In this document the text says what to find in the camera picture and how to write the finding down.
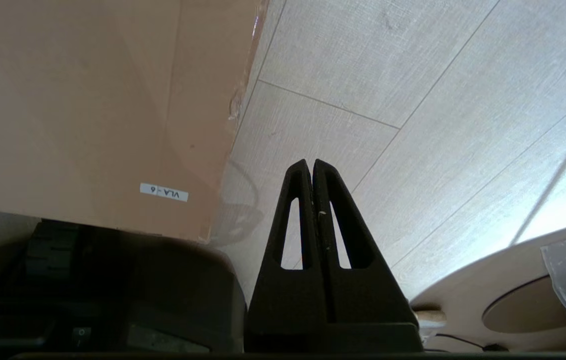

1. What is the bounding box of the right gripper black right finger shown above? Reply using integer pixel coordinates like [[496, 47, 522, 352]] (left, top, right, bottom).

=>
[[312, 159, 424, 351]]

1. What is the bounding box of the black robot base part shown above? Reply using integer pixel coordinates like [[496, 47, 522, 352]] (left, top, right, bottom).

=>
[[0, 220, 250, 356]]

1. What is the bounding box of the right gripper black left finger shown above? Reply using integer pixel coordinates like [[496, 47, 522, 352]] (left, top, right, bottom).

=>
[[244, 159, 336, 351]]

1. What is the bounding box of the beige round base plate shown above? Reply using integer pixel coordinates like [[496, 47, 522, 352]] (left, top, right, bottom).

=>
[[409, 216, 566, 352]]

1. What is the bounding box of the thin black floor cable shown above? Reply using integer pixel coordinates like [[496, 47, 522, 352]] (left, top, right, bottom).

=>
[[433, 333, 510, 352]]

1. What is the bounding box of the brown cardboard shoe box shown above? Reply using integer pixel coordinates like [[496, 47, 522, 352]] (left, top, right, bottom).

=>
[[0, 0, 270, 243]]

